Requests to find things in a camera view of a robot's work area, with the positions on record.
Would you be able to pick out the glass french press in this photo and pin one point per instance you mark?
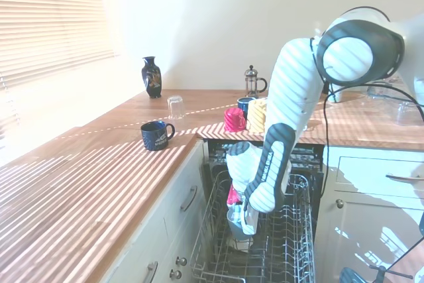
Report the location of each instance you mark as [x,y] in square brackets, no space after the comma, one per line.
[251,82]

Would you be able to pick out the round metal cabinet knob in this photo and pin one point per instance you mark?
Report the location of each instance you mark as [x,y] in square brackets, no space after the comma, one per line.
[181,261]
[175,274]
[339,203]

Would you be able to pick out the grey mug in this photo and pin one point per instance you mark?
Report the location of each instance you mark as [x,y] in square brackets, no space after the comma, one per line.
[236,231]

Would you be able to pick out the dark blue ornate vase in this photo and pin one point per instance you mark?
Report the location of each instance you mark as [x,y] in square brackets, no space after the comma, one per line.
[151,79]

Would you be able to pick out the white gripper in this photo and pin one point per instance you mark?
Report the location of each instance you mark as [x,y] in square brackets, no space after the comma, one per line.
[250,221]

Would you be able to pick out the window blind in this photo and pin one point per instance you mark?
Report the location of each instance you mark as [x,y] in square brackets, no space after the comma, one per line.
[49,14]

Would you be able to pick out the clear drinking glass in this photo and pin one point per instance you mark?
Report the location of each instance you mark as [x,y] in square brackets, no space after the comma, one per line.
[175,108]
[404,114]

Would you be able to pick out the pink mug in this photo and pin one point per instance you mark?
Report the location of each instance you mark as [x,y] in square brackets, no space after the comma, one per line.
[234,120]

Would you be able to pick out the dishwasher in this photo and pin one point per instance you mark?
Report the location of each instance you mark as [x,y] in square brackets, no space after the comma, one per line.
[318,180]

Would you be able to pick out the white can green print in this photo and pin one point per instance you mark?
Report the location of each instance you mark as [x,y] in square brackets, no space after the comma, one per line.
[338,94]

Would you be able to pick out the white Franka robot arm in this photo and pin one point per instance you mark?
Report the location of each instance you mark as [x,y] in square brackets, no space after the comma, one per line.
[288,97]

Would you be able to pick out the dark blue printed mug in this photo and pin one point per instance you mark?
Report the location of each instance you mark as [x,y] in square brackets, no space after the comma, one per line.
[155,137]

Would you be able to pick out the yellow mug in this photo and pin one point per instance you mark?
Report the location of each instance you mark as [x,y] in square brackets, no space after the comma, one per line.
[256,115]

